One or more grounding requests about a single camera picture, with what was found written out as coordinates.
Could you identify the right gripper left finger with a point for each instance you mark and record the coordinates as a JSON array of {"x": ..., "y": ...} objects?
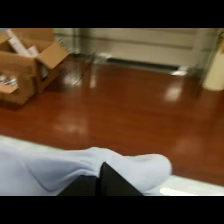
[{"x": 83, "y": 187}]

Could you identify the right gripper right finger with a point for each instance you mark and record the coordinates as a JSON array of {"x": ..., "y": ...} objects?
[{"x": 115, "y": 183}]

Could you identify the light blue shirt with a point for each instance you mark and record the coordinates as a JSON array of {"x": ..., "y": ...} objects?
[{"x": 60, "y": 166}]

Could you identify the brown cardboard box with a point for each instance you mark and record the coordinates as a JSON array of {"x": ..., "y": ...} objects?
[{"x": 23, "y": 71}]

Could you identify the pale round container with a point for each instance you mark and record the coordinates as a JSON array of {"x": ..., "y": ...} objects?
[{"x": 215, "y": 75}]

